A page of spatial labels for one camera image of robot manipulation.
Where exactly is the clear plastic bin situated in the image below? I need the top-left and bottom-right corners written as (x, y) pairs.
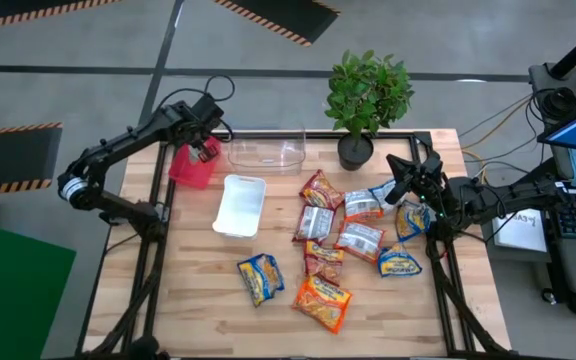
top-left (226, 122), bottom-right (307, 176)

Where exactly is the blue Maruchan noodle packet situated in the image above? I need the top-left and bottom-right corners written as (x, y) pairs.
top-left (236, 252), bottom-right (286, 308)
top-left (395, 198), bottom-right (432, 244)
top-left (369, 178), bottom-right (400, 217)
top-left (376, 242), bottom-right (424, 279)

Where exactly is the coiled black cable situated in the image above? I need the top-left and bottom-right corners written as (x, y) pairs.
top-left (537, 85), bottom-right (576, 121)

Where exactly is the white label sheet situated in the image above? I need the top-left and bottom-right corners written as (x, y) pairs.
top-left (490, 198), bottom-right (549, 254)

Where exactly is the orange Maruchan noodle packet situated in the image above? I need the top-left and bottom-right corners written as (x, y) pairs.
top-left (333, 221), bottom-right (387, 265)
top-left (291, 273), bottom-right (354, 335)
top-left (342, 187), bottom-right (385, 224)

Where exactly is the black aluminium table frame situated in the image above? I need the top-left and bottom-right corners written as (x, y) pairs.
top-left (75, 128), bottom-right (514, 360)

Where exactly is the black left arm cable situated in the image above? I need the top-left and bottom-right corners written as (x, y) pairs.
top-left (155, 74), bottom-right (237, 146)

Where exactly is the white plastic bin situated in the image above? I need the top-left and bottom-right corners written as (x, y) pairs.
top-left (211, 173), bottom-right (268, 239)

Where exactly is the grey floor cable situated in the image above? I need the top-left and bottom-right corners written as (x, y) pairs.
top-left (456, 93), bottom-right (534, 139)

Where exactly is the red plastic bin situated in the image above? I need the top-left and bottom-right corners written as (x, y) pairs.
top-left (167, 135), bottom-right (223, 190)

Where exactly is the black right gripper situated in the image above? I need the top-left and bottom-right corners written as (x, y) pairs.
top-left (385, 148), bottom-right (449, 205)

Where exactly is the black hazard-striped floor mat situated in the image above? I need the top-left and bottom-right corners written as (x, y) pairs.
top-left (0, 0), bottom-right (122, 34)
top-left (0, 121), bottom-right (64, 196)
top-left (211, 0), bottom-right (342, 49)

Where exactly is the potted green plant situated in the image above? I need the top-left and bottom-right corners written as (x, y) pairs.
top-left (323, 48), bottom-right (416, 172)

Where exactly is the grey equipment box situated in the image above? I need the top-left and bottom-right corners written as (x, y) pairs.
top-left (527, 59), bottom-right (576, 126)

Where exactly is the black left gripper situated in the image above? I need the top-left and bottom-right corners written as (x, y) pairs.
top-left (176, 93), bottom-right (226, 164)

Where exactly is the orange floor cable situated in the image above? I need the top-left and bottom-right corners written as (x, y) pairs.
top-left (460, 99), bottom-right (535, 151)

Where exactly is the red Maruchan noodle packet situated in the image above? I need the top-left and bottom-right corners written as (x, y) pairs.
top-left (302, 239), bottom-right (345, 287)
top-left (291, 203), bottom-right (337, 245)
top-left (298, 168), bottom-right (345, 211)

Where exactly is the green board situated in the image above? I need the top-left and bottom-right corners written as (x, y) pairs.
top-left (0, 215), bottom-right (78, 360)

